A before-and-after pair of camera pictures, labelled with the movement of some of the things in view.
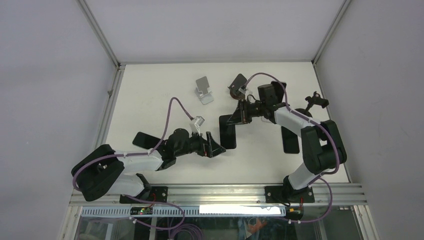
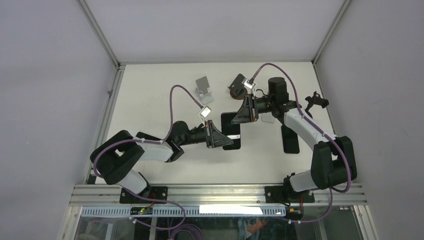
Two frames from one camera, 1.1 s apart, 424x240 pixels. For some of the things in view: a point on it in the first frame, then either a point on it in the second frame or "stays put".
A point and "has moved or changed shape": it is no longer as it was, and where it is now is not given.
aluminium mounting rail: x=237 y=195 stays put
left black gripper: x=209 y=147 -> x=214 y=137
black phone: x=227 y=133 has moved or changed shape
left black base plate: x=157 y=194 stays put
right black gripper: x=240 y=115 stays put
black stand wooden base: x=240 y=81 stays put
